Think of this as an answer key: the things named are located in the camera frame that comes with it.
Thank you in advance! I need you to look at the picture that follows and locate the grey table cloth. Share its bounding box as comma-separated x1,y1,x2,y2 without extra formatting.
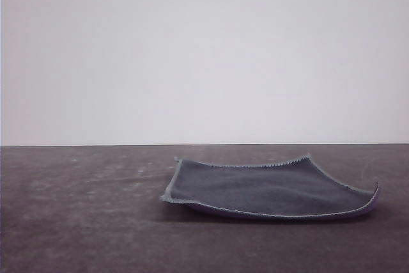
0,144,409,273

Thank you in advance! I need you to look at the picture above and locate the purple towel with grey hem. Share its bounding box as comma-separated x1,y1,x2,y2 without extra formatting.
160,153,382,222

